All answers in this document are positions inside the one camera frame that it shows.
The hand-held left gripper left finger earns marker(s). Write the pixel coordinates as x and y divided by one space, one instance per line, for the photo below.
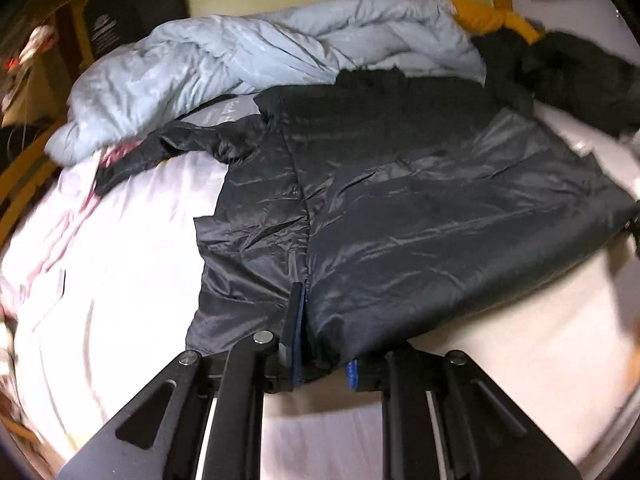
298 340

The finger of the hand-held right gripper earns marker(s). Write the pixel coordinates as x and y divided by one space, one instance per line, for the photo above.
634 227

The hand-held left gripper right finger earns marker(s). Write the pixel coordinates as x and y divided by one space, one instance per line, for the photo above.
353 375

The black puffer jacket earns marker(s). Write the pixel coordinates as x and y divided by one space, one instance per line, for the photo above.
400 200

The black hooded coat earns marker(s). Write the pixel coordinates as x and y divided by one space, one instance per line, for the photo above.
570 70

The yellow pillow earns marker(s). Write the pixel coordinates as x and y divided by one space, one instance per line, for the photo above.
487 15

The light blue duvet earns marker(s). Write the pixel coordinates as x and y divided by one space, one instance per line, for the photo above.
210 60

